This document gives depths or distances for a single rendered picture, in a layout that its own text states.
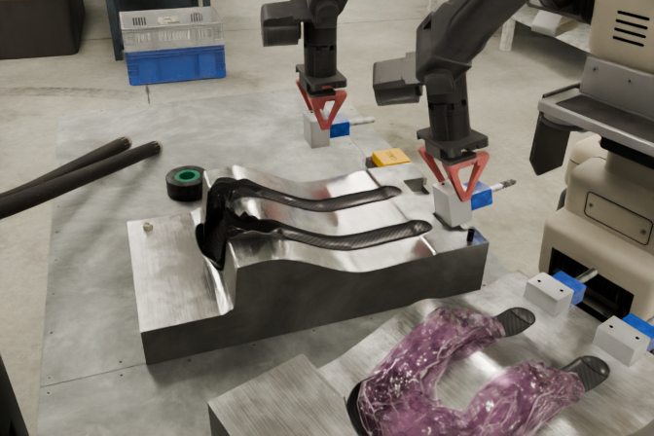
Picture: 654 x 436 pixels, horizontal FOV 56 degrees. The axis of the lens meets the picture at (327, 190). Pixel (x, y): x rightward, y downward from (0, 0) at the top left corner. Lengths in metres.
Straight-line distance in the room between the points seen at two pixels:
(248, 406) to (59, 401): 0.29
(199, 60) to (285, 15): 3.00
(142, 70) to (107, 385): 3.25
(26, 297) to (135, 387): 1.55
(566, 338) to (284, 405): 0.39
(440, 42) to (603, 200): 0.51
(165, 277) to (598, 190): 0.73
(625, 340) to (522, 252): 1.68
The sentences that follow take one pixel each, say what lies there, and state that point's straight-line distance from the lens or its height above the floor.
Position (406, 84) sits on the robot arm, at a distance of 0.85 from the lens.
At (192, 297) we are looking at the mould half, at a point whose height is 0.86.
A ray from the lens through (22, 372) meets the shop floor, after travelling 2.10.
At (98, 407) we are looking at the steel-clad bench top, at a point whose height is 0.80.
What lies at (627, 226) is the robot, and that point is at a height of 0.84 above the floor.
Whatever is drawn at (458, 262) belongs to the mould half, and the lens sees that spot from 0.93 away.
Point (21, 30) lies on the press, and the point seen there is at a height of 0.19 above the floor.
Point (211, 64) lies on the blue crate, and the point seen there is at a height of 0.09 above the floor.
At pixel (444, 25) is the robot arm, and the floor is 1.21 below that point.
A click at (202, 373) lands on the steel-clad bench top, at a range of 0.84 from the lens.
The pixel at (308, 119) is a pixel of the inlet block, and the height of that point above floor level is 0.96.
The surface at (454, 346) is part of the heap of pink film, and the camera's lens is 0.73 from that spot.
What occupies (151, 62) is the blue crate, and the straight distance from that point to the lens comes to 3.98.
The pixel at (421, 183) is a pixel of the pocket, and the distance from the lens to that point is 1.08.
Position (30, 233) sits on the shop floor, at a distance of 2.70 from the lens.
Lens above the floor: 1.41
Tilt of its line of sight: 31 degrees down
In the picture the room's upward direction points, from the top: 1 degrees clockwise
